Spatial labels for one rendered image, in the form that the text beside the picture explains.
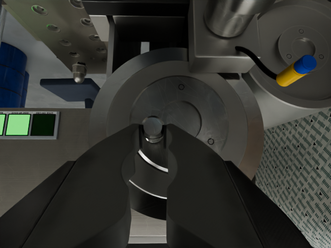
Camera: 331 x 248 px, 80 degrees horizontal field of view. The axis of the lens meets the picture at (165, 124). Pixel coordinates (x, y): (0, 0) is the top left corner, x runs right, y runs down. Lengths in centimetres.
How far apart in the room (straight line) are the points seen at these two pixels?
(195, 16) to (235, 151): 11
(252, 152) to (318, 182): 14
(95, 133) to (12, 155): 45
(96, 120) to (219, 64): 11
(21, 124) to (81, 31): 28
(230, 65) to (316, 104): 9
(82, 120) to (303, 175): 46
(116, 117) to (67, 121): 39
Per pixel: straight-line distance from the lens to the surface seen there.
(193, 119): 15
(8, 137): 61
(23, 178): 59
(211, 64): 17
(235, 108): 17
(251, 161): 18
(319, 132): 30
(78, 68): 57
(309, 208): 33
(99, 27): 23
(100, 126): 17
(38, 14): 44
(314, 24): 26
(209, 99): 16
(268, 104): 21
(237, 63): 17
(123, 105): 17
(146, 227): 51
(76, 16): 42
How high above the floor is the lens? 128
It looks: 12 degrees down
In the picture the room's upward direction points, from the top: 180 degrees clockwise
